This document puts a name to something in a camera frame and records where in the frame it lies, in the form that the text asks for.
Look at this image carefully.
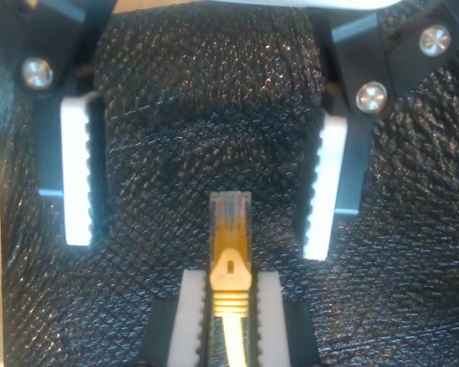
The yellow network cable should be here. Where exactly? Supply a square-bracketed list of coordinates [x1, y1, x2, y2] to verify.
[208, 190, 253, 367]

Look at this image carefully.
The black textured mat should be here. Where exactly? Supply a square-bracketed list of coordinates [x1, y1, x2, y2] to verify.
[0, 0, 459, 367]

